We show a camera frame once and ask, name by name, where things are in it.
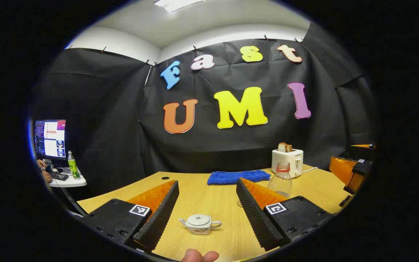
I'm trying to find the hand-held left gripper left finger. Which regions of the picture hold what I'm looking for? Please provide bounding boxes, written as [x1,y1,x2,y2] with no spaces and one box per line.
[80,180,180,252]

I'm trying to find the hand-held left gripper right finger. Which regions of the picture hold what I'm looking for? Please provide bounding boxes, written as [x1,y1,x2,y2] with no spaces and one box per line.
[236,178,335,251]

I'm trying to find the clear water bottle red label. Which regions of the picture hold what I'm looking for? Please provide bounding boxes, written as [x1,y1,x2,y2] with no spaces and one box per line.
[267,162,293,199]

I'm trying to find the green drink bottle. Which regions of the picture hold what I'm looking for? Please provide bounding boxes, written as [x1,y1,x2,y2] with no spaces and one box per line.
[67,151,80,180]

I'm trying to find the blue towel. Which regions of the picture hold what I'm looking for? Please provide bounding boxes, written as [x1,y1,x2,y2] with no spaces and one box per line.
[207,170,271,186]

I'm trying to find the white toaster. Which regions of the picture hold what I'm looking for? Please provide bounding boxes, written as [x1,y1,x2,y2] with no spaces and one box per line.
[271,148,304,179]

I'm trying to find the white side table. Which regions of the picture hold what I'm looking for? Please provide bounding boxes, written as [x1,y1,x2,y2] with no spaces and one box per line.
[48,166,87,188]

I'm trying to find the black keyboard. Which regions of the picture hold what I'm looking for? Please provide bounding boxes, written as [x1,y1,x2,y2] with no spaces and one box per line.
[49,171,69,182]

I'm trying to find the computer monitor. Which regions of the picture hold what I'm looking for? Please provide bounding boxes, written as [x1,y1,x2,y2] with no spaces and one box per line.
[34,119,67,160]

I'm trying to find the ceiling light panel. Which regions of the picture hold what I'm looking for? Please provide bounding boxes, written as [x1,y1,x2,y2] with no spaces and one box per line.
[153,0,210,13]

